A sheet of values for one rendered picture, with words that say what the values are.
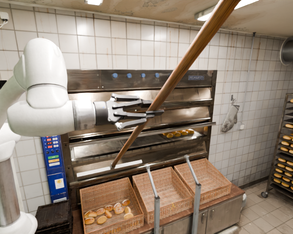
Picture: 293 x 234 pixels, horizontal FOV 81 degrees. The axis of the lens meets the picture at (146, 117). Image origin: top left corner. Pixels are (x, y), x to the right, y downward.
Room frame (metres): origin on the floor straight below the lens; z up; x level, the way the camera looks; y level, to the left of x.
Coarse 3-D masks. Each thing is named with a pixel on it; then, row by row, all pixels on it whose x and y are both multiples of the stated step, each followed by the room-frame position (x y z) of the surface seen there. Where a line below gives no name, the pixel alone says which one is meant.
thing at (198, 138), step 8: (200, 136) 2.30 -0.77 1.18; (152, 144) 2.03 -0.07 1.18; (160, 144) 2.03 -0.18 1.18; (168, 144) 2.06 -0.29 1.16; (176, 144) 2.11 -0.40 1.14; (112, 152) 1.81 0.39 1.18; (128, 152) 1.85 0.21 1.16; (72, 160) 1.62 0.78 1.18; (80, 160) 1.63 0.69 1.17; (88, 160) 1.67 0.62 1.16
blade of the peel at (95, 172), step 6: (132, 162) 1.37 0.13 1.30; (138, 162) 1.39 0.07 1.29; (102, 168) 1.27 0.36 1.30; (108, 168) 1.28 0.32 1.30; (114, 168) 1.30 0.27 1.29; (120, 168) 1.35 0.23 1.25; (126, 168) 1.43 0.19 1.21; (78, 174) 1.19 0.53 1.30; (84, 174) 1.20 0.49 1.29; (90, 174) 1.22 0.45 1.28; (96, 174) 1.29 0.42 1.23; (102, 174) 1.37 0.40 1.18
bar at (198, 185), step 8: (168, 160) 1.64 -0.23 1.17; (176, 160) 1.67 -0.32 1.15; (136, 168) 1.49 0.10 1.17; (192, 168) 1.66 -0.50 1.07; (96, 176) 1.34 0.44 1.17; (104, 176) 1.36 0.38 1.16; (72, 184) 1.25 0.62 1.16; (152, 184) 1.43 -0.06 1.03; (200, 184) 1.54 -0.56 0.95; (192, 232) 1.54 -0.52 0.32
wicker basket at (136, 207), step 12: (120, 180) 1.77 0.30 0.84; (84, 192) 1.59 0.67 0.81; (96, 192) 1.63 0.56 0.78; (108, 192) 1.68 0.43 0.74; (120, 192) 1.73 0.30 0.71; (132, 192) 1.67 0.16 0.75; (84, 204) 1.56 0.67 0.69; (96, 204) 1.60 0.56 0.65; (108, 204) 1.64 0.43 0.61; (120, 204) 1.67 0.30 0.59; (132, 204) 1.66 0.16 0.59; (96, 216) 1.49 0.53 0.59; (120, 216) 1.50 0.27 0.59; (84, 228) 1.21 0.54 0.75; (96, 228) 1.35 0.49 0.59; (108, 228) 1.25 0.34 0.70; (120, 228) 1.29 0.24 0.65; (132, 228) 1.34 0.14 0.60
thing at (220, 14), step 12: (228, 0) 0.33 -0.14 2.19; (240, 0) 0.33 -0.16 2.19; (216, 12) 0.35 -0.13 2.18; (228, 12) 0.34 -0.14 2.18; (204, 24) 0.37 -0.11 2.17; (216, 24) 0.35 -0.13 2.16; (204, 36) 0.37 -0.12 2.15; (192, 48) 0.40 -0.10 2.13; (204, 48) 0.40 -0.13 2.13; (180, 60) 0.44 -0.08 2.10; (192, 60) 0.42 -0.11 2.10; (180, 72) 0.45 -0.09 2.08; (168, 84) 0.49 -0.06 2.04; (156, 96) 0.56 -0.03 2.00; (156, 108) 0.57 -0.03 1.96; (120, 156) 1.01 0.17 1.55
